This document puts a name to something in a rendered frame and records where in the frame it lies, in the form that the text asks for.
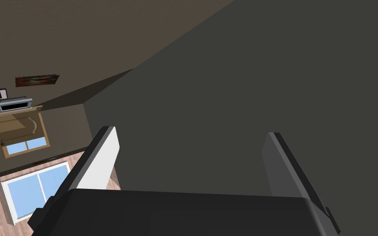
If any white framed window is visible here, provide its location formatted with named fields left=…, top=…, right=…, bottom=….
left=0, top=161, right=71, bottom=226

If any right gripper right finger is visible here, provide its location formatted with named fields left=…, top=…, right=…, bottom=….
left=262, top=132, right=329, bottom=215

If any dark red wall picture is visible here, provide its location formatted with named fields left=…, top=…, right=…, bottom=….
left=15, top=75, right=60, bottom=88

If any grey microwave oven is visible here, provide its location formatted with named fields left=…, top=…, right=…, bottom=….
left=0, top=96, right=33, bottom=113

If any brown wooden cabinet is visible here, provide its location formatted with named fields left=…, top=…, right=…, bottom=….
left=0, top=105, right=50, bottom=159

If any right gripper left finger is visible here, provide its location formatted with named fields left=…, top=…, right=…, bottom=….
left=54, top=126, right=121, bottom=199

